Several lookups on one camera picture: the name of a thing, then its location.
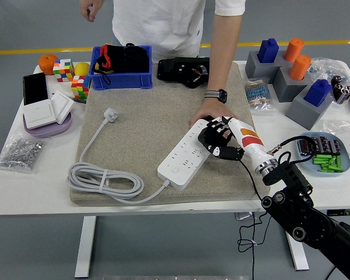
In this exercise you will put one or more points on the clear bag of blue parts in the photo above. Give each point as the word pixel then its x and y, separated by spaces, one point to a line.
pixel 326 68

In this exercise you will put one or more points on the dark capacitors pile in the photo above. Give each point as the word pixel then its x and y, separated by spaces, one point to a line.
pixel 323 146

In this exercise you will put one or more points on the black and red fabric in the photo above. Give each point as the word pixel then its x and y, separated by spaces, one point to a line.
pixel 134 61

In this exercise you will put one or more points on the white table leg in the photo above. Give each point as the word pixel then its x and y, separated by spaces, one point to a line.
pixel 86 248
pixel 300 259

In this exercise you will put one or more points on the white power strip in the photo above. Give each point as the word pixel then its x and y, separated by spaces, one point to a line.
pixel 181 157

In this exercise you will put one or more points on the purple tray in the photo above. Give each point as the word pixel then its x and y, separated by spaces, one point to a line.
pixel 46 131

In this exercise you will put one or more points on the person's right hand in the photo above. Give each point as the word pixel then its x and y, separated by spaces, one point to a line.
pixel 90 8

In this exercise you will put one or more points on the grey block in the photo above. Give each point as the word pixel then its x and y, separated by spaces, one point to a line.
pixel 255 70
pixel 303 115
pixel 288 89

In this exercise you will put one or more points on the clear hook under table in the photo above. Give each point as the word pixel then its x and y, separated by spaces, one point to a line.
pixel 243 216

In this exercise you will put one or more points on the person's left forearm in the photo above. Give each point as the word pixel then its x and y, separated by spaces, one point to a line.
pixel 224 52

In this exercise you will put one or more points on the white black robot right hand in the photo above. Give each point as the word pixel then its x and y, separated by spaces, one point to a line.
pixel 251 143

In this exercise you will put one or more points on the blue plastic bin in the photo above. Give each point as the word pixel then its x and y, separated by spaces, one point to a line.
pixel 119 81

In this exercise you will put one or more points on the colourful puzzle cube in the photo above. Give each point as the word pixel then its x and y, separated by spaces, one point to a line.
pixel 80 87

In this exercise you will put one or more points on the grey-brown mat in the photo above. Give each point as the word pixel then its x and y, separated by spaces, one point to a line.
pixel 151 111

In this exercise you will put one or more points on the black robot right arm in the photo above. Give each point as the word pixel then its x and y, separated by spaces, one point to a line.
pixel 309 221

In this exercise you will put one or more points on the green cylinders pile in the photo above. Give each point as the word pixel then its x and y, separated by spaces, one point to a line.
pixel 326 163

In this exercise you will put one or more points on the clear bag of metal nuts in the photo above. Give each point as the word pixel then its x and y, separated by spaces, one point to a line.
pixel 20 153

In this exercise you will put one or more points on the orange fruit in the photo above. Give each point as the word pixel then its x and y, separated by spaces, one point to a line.
pixel 46 64

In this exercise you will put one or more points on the orange cylinder peg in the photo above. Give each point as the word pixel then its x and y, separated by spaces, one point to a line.
pixel 300 68
pixel 294 49

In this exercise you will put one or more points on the person's left hand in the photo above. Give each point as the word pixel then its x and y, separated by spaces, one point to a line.
pixel 213 109

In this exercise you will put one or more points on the blue square peg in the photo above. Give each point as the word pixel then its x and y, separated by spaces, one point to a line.
pixel 318 93
pixel 267 51

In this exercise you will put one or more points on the light blue dish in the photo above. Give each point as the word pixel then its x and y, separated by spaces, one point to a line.
pixel 346 157

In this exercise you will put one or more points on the white-faced puzzle cube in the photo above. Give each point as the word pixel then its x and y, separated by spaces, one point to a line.
pixel 63 71

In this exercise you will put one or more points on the small white wall switch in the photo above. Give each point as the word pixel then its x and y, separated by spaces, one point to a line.
pixel 62 105

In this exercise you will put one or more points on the black phone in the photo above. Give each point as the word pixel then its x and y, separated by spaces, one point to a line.
pixel 35 87

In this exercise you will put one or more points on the empty clear plastic bag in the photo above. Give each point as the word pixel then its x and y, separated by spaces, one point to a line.
pixel 347 126

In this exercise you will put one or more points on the black wrist watch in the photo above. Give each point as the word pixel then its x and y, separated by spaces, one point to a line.
pixel 218 95

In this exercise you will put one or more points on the large white wall switch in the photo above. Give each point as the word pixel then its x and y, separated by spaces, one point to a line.
pixel 39 113

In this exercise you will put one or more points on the clear bag of resistors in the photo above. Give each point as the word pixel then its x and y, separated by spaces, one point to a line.
pixel 258 94

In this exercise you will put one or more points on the person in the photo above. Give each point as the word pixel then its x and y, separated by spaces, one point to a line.
pixel 157 23

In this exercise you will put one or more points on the black electronic device shell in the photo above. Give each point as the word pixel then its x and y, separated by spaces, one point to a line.
pixel 169 70

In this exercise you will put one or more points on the yellow lemon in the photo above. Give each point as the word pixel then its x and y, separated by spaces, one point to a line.
pixel 82 69

